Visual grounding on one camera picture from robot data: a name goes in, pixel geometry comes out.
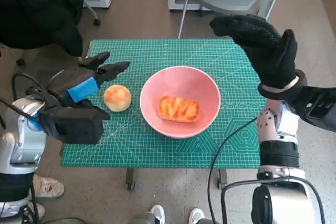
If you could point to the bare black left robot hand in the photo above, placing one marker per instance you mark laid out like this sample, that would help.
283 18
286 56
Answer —
81 90

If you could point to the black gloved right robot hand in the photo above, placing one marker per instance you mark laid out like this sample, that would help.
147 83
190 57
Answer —
273 56

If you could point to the round bread bun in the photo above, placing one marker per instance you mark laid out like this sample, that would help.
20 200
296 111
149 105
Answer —
117 98

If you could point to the pink bowl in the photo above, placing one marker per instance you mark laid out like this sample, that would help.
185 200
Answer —
157 90

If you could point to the rectangular toasted bread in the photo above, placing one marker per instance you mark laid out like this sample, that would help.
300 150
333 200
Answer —
178 108

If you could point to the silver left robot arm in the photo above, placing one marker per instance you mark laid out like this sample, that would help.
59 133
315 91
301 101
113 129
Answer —
21 140

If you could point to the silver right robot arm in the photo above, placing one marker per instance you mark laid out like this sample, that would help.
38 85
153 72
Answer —
278 153

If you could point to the black chair caster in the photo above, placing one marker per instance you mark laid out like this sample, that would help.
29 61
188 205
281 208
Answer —
21 62

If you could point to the green cutting mat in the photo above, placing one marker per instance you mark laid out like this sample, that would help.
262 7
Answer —
126 142

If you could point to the grey chair leg with caster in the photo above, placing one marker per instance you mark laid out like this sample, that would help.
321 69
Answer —
97 22

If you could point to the person in black coat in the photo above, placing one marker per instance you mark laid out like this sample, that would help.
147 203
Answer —
31 11

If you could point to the black table foot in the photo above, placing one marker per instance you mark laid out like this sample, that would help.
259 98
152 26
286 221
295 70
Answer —
130 179
222 179

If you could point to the white shoe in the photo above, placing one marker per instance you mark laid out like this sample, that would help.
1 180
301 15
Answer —
197 214
158 213

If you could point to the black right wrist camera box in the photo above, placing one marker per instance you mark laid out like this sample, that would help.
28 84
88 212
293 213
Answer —
315 106

